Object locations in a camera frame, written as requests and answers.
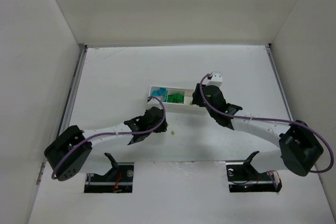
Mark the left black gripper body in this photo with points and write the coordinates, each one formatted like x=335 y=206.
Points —
x=159 y=125

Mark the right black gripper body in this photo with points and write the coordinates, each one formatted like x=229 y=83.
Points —
x=197 y=96

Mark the cyan lego brick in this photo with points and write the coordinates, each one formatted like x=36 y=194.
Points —
x=161 y=93

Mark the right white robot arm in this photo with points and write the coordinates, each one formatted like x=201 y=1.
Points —
x=297 y=147

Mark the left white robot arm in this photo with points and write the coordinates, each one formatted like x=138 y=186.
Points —
x=68 y=153

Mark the white three-compartment tray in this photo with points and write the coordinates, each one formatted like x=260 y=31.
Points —
x=187 y=107

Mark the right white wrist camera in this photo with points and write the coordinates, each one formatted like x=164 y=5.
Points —
x=214 y=79

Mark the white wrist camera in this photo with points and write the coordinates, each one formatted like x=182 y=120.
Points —
x=150 y=98
x=214 y=79

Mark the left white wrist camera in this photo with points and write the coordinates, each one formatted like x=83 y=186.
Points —
x=150 y=98

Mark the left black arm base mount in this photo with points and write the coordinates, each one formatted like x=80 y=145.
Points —
x=117 y=180

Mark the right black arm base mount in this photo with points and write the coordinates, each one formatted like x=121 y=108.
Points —
x=244 y=178

